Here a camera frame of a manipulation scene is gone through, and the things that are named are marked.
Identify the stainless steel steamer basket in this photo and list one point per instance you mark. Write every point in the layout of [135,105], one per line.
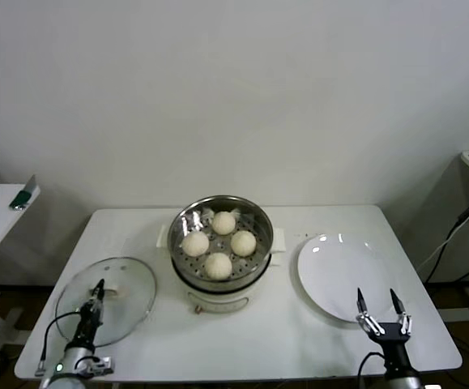
[258,227]

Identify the white electric cooker base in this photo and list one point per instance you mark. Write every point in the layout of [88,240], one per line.
[218,302]

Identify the round glass lid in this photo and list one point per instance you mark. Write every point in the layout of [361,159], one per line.
[129,283]

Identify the white round plate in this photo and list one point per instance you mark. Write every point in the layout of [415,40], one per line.
[331,271]

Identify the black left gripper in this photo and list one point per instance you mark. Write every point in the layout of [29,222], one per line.
[87,328]

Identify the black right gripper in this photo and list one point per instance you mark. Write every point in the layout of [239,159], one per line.
[392,342]

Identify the white steamed baozi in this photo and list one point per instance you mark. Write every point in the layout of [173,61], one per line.
[195,244]
[223,223]
[218,266]
[243,243]

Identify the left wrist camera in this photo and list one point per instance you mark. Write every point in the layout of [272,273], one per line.
[99,365]

